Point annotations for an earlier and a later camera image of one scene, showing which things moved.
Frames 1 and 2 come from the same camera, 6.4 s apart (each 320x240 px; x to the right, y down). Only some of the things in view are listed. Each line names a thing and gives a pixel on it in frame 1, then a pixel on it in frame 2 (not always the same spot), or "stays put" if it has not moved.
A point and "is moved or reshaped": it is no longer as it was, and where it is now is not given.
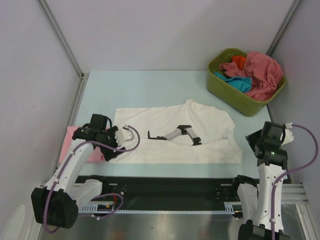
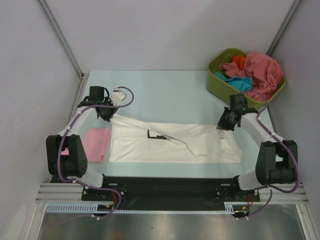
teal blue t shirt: [243, 84] stays put
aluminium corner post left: [83, 76] stays put
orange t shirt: [240, 61] stays put
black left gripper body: [109, 139] to [108, 113]
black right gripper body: [254, 138] to [225, 121]
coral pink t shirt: [265, 72] stays put
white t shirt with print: [188, 133] is moved or reshaped
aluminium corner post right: [283, 28] stays put
